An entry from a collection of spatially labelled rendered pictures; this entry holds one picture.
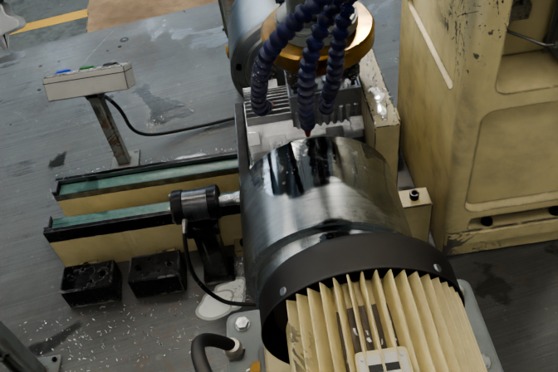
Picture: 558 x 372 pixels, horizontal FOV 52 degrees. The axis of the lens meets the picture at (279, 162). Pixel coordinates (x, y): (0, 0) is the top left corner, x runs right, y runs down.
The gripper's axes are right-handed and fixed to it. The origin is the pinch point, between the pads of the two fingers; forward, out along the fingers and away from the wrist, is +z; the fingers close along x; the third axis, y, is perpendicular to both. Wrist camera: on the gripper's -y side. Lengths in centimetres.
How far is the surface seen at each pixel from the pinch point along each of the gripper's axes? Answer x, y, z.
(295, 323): -82, 53, 24
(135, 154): 12.4, 18.8, 30.6
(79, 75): -3.8, 15.4, 8.5
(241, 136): -19, 47, 23
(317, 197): -51, 58, 25
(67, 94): -3.7, 12.1, 12.0
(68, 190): -10.2, 9.6, 30.6
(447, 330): -86, 64, 24
